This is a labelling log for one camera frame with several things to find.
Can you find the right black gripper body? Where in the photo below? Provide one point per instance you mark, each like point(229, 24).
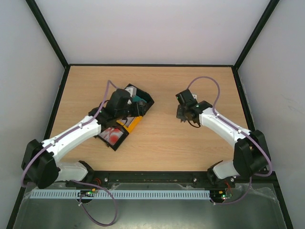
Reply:
point(182, 114)

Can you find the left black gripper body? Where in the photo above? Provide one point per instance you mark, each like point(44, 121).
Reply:
point(138, 110)

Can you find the black leather card holder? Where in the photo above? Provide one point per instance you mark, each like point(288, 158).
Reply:
point(180, 114)

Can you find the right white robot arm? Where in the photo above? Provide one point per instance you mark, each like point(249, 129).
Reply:
point(251, 153)

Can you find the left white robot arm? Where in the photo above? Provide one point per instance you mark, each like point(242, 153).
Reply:
point(42, 160)

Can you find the teal card stack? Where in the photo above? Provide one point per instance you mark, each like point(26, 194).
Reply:
point(137, 99)

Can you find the white pink card stack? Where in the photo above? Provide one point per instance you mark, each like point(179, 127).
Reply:
point(127, 121)

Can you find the black bin with teal cards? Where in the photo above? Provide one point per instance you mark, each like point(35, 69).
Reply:
point(144, 95)

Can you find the red white card stack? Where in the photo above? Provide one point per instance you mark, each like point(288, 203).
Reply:
point(111, 135)

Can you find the black bin with red cards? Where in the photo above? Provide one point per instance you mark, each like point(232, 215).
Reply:
point(117, 145)

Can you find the yellow bin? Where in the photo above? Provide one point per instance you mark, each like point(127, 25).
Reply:
point(133, 124)

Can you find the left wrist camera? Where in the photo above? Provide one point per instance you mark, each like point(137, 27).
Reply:
point(132, 91)

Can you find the black front rail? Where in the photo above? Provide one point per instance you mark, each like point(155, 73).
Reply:
point(150, 177)

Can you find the black aluminium frame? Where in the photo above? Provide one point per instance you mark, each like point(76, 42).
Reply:
point(254, 35)

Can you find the white slotted cable duct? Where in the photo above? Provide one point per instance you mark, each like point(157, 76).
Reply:
point(122, 194)

